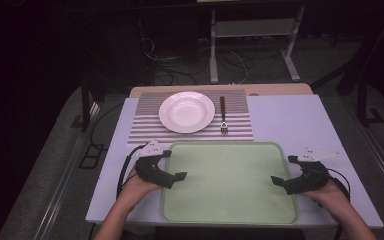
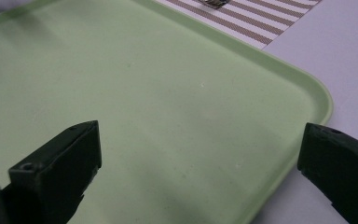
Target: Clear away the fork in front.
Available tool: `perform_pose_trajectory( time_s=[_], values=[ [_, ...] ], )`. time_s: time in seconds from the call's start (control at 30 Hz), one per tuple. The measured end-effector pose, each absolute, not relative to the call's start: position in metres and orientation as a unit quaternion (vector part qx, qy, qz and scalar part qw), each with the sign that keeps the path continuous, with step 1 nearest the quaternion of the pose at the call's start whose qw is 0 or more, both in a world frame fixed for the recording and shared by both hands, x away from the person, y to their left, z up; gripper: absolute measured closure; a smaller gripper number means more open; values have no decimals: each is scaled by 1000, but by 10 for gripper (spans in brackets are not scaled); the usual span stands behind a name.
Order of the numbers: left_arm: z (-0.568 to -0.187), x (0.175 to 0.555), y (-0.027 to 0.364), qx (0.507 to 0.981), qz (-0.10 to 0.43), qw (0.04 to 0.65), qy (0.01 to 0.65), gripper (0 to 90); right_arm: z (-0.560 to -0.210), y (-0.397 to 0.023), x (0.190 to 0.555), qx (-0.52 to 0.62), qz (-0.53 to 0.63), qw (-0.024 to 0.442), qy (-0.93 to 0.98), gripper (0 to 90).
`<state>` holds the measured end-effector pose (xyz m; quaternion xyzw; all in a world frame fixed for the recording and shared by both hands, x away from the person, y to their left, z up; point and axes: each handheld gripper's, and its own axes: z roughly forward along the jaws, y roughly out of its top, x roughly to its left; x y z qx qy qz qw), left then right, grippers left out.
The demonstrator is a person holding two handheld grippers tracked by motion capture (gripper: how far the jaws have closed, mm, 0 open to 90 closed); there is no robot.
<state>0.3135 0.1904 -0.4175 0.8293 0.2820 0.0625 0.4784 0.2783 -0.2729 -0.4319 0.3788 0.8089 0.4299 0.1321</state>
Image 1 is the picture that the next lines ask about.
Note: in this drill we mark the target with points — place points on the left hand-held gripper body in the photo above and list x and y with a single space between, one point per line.
153 175

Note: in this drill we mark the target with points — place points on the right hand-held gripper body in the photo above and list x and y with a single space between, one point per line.
308 180

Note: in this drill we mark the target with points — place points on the person's left hand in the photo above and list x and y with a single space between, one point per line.
139 188

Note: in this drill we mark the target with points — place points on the person's right hand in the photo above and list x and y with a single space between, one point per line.
330 198

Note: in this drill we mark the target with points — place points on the striped placemat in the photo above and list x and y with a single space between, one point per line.
146 131

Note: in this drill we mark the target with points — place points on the pale lilac board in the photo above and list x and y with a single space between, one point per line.
296 123

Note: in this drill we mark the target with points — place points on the white round plate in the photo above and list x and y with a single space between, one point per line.
186 112

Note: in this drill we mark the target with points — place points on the light green tray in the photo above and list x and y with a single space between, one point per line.
230 183

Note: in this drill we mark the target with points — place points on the black stand leg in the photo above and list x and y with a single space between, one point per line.
85 106
365 106

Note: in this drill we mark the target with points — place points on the grey metal stand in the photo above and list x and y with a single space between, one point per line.
253 28

